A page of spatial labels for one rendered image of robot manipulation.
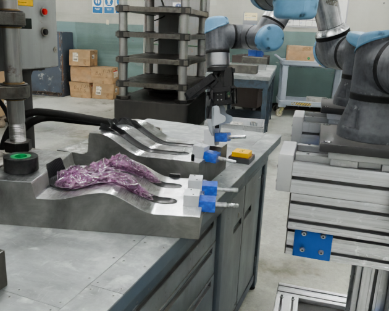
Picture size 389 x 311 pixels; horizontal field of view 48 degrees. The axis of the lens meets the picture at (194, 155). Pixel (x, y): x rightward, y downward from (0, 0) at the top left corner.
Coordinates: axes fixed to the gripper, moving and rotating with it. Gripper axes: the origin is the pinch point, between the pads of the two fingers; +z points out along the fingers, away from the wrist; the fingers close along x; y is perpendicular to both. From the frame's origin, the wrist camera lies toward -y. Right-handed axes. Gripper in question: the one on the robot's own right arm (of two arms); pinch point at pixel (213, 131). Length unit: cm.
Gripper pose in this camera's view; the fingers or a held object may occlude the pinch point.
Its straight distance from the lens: 142.0
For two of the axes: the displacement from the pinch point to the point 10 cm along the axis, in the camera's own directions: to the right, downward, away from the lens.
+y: 9.3, 0.0, -3.7
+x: 3.7, -1.1, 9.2
